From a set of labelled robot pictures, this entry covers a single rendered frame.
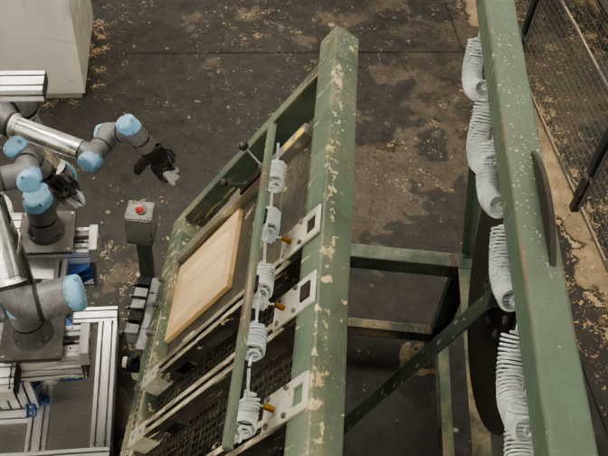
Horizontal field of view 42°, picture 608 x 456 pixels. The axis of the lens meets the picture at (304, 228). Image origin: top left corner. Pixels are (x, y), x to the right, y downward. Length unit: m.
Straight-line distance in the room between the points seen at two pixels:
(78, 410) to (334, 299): 2.06
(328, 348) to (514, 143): 0.73
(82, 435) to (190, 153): 2.08
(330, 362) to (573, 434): 0.59
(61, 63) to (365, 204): 2.14
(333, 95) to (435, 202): 2.55
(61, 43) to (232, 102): 1.17
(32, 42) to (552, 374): 4.22
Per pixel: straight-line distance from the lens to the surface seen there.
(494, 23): 2.56
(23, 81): 2.52
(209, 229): 3.21
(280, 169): 2.38
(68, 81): 5.48
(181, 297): 3.23
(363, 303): 4.43
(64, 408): 3.89
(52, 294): 2.50
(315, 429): 1.83
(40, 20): 5.21
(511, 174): 2.07
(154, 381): 2.99
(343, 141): 2.43
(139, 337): 3.40
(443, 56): 6.14
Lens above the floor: 3.59
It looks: 50 degrees down
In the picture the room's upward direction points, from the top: 7 degrees clockwise
